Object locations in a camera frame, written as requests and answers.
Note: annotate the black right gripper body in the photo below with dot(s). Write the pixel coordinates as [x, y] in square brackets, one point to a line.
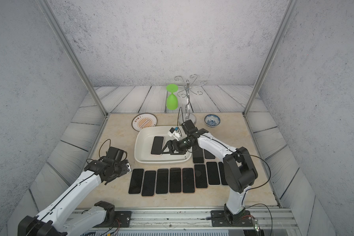
[183, 145]

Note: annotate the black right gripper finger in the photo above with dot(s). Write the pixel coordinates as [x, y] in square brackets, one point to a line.
[168, 146]
[170, 152]

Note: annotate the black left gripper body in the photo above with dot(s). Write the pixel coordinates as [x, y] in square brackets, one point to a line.
[122, 168]

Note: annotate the purple case phone back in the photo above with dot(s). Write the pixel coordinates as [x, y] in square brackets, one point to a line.
[157, 145]

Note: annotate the grey green case phone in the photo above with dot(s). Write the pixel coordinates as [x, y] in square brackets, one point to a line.
[208, 155]

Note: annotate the light green case phone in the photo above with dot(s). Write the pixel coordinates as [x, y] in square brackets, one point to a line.
[162, 181]

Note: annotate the pink case phone front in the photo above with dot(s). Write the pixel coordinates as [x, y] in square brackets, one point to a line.
[188, 180]

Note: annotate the black phone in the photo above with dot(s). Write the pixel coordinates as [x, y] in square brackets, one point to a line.
[149, 181]

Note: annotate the blue purple case phone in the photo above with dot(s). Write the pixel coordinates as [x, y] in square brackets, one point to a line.
[213, 173]

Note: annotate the mint green case phone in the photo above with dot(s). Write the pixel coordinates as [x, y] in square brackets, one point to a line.
[136, 181]

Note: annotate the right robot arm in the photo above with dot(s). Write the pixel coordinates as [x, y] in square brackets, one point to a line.
[239, 169]

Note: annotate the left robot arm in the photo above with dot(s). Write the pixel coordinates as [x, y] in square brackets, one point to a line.
[53, 220]

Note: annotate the pink case phone behind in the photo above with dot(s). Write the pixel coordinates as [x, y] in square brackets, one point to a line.
[175, 180]

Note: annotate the white plastic storage box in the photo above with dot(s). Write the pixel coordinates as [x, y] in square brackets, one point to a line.
[144, 142]

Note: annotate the pale pink case phone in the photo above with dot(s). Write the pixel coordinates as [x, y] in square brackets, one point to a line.
[200, 176]

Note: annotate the orange patterned round plate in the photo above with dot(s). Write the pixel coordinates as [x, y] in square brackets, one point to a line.
[144, 120]

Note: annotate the blue white porcelain bowl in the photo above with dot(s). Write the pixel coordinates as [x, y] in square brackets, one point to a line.
[212, 120]

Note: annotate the green plastic wine glass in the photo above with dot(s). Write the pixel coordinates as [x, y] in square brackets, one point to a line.
[172, 101]

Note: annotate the metal glass rack stand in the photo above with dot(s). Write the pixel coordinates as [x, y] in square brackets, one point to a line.
[185, 93]

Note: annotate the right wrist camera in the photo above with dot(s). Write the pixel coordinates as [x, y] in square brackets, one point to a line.
[175, 133]

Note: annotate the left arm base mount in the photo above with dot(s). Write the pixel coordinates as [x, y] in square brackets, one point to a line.
[116, 219]

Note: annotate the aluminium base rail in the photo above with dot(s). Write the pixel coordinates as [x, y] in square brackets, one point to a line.
[268, 221]

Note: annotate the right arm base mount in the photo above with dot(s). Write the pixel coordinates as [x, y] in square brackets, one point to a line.
[221, 218]

